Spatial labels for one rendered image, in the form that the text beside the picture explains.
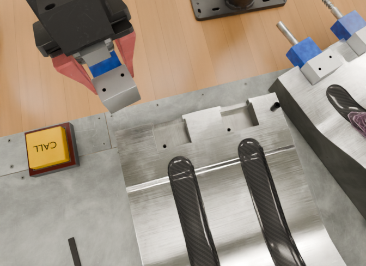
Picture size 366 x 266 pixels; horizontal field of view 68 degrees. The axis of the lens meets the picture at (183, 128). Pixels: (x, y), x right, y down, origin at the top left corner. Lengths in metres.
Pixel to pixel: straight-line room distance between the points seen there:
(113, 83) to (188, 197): 0.19
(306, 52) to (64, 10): 0.41
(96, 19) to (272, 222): 0.35
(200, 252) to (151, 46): 0.39
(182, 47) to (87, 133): 0.25
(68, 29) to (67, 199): 0.35
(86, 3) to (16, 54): 0.43
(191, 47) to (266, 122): 0.24
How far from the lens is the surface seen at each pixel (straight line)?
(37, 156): 0.51
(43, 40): 0.32
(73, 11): 0.23
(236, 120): 0.45
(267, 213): 0.43
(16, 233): 0.56
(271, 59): 0.59
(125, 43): 0.33
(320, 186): 0.55
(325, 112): 0.52
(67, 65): 0.33
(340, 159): 0.51
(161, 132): 0.44
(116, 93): 0.37
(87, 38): 0.24
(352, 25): 0.61
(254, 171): 0.43
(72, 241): 0.52
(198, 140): 0.41
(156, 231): 0.41
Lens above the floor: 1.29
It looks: 75 degrees down
